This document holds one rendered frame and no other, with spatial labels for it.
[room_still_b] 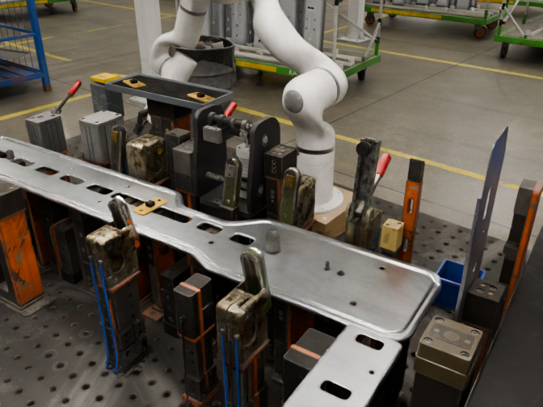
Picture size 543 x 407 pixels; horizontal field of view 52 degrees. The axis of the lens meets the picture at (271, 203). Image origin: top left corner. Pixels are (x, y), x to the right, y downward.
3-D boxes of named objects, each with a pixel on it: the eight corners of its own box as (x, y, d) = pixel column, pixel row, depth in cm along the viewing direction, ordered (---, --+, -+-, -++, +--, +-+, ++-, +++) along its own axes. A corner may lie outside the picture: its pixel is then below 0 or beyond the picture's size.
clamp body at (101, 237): (95, 366, 127) (69, 236, 110) (134, 335, 136) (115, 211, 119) (124, 383, 122) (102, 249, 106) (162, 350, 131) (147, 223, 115)
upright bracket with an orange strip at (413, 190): (384, 355, 129) (409, 158, 106) (385, 352, 130) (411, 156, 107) (395, 361, 128) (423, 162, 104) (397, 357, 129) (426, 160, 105)
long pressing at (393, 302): (-66, 161, 156) (-68, 157, 155) (6, 136, 173) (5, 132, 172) (403, 350, 90) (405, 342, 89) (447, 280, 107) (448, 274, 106)
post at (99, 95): (107, 208, 192) (87, 83, 171) (123, 199, 197) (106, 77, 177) (123, 214, 188) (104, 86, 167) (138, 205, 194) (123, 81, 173)
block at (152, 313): (141, 314, 142) (127, 216, 129) (174, 288, 152) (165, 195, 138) (156, 322, 140) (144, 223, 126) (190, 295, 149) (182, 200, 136)
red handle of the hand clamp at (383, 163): (348, 209, 115) (377, 149, 121) (350, 214, 117) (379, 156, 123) (367, 214, 113) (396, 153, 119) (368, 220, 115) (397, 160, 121)
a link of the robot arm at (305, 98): (342, 144, 172) (347, 69, 160) (309, 165, 160) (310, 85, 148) (309, 135, 179) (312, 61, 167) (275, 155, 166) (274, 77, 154)
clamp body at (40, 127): (40, 223, 183) (16, 119, 166) (68, 209, 192) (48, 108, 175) (60, 231, 179) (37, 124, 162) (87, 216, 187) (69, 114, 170)
